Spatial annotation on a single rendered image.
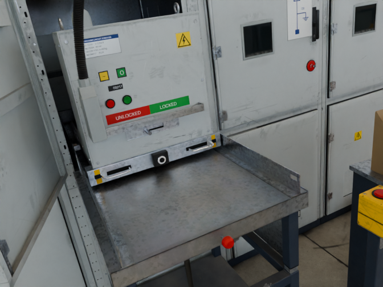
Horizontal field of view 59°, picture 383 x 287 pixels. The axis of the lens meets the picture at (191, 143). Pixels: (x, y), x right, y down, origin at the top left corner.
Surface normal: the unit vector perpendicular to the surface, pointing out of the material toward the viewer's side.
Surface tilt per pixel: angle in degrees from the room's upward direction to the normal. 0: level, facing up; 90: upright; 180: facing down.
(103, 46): 90
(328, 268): 0
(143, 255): 0
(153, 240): 0
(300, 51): 90
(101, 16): 90
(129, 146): 90
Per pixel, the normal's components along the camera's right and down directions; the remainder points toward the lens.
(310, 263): -0.13, -0.92
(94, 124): 0.43, 0.29
